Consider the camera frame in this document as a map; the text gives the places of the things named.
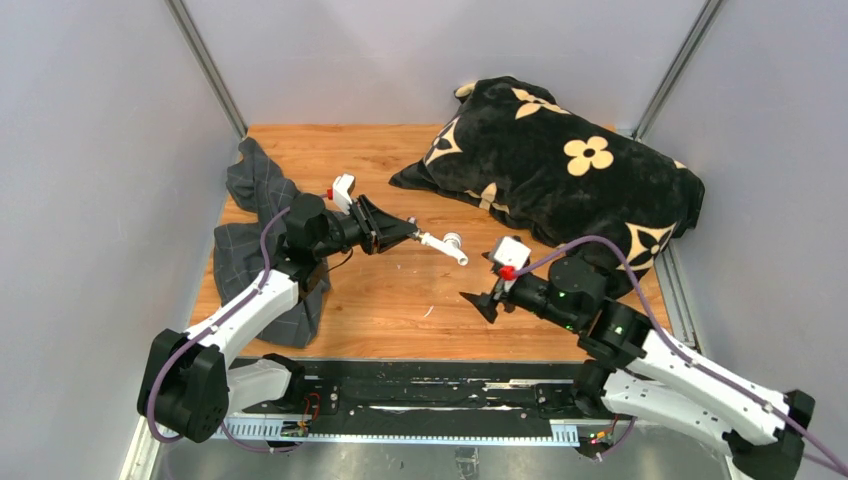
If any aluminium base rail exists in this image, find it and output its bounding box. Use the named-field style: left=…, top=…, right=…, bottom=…
left=119, top=245, right=750, bottom=480

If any right aluminium frame post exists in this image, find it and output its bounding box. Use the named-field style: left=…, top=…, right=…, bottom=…
left=631, top=0, right=725, bottom=141

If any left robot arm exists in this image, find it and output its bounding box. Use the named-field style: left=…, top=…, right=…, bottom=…
left=137, top=193, right=418, bottom=443

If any black floral plush blanket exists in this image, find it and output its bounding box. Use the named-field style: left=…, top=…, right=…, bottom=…
left=390, top=76, right=706, bottom=298

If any aluminium frame post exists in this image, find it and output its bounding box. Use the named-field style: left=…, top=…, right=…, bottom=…
left=165, top=0, right=248, bottom=138
left=631, top=0, right=725, bottom=141

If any metal tee pipe fitting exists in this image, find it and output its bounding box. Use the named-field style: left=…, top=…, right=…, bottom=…
left=407, top=216, right=424, bottom=242

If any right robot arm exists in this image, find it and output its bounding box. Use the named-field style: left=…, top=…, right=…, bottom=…
left=463, top=258, right=815, bottom=479

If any grey checked cloth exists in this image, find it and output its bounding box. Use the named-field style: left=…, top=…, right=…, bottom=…
left=213, top=137, right=331, bottom=349

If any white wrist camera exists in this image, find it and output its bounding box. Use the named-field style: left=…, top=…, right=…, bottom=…
left=483, top=236, right=531, bottom=282
left=327, top=173, right=356, bottom=215

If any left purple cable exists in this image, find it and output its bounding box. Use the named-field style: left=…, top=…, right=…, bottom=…
left=145, top=188, right=336, bottom=455

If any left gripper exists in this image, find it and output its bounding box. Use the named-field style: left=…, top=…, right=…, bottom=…
left=313, top=195, right=416, bottom=259

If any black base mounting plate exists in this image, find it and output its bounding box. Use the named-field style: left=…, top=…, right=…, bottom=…
left=223, top=356, right=684, bottom=440

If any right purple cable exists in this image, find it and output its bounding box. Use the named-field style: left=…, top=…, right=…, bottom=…
left=498, top=235, right=848, bottom=475

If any left aluminium frame post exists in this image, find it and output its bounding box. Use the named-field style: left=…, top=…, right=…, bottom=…
left=165, top=0, right=248, bottom=138

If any purple cable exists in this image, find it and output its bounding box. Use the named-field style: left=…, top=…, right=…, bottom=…
left=145, top=188, right=336, bottom=455
left=498, top=235, right=848, bottom=475

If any white plastic water faucet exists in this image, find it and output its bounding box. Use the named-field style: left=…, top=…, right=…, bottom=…
left=417, top=232, right=469, bottom=266

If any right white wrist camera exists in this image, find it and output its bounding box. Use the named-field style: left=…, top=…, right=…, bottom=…
left=483, top=236, right=531, bottom=282

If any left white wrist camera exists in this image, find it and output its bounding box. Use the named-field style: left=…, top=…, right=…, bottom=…
left=327, top=173, right=356, bottom=215

